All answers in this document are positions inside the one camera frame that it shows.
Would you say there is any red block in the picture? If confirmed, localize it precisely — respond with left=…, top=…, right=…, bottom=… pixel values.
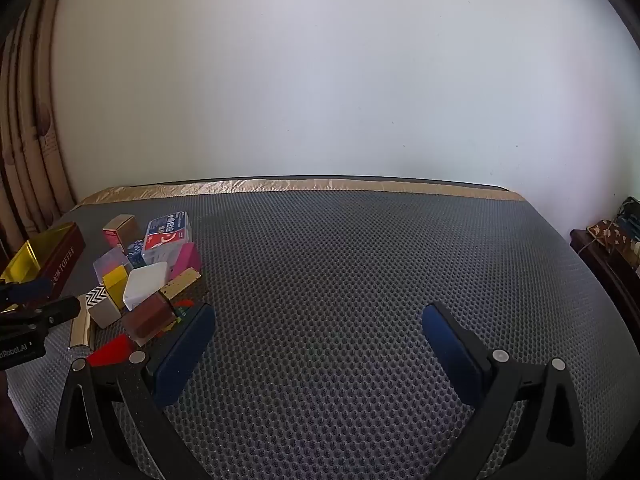
left=86, top=335, right=136, bottom=367

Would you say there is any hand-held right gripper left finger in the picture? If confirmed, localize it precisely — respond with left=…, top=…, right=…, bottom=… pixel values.
left=52, top=304, right=217, bottom=480

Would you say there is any red and beige carton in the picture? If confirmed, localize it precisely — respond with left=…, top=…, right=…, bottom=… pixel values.
left=102, top=214, right=138, bottom=251

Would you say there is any gold satin sheet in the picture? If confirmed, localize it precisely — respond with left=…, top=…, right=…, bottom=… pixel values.
left=75, top=176, right=523, bottom=207

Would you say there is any blue and red floss box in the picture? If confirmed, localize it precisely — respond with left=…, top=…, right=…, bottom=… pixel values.
left=142, top=210, right=195, bottom=266

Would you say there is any dark wooden nightstand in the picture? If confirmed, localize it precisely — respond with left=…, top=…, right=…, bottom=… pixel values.
left=570, top=229, right=640, bottom=331

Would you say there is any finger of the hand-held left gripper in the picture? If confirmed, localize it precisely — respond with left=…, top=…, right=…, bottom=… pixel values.
left=20, top=296, right=82, bottom=331
left=0, top=278, right=53, bottom=311

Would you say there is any gold bar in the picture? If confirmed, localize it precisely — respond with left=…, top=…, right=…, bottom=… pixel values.
left=70, top=307, right=92, bottom=350

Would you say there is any brown block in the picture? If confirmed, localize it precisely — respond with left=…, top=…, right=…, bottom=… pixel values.
left=122, top=292, right=177, bottom=347

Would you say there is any white box with zigzag side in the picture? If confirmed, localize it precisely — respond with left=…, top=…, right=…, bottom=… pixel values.
left=85, top=282, right=123, bottom=329

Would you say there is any yellow cube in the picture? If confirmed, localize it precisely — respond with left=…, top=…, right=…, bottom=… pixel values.
left=102, top=264, right=132, bottom=310

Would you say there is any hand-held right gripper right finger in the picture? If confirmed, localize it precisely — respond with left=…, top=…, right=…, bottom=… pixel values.
left=421, top=301, right=588, bottom=480

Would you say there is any red tin box gold inside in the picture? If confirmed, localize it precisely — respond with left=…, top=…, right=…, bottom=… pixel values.
left=0, top=221, right=87, bottom=301

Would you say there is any brown patterned pouch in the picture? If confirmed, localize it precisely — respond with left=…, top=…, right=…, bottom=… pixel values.
left=587, top=220, right=633, bottom=251

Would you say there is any beige rectangular block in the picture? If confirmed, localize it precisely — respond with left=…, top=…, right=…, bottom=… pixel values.
left=159, top=267, right=202, bottom=302

